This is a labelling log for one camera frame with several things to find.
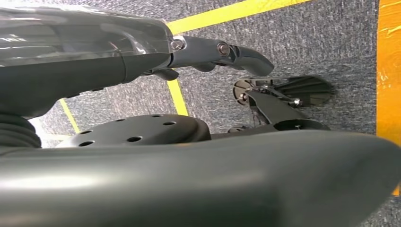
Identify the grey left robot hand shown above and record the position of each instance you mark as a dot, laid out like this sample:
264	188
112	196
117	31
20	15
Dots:
62	47

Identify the dark perforated robot leg cover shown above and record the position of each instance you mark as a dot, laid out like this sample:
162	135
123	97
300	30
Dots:
141	128

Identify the black robot left foot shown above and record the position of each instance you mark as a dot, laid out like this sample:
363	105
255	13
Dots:
275	106

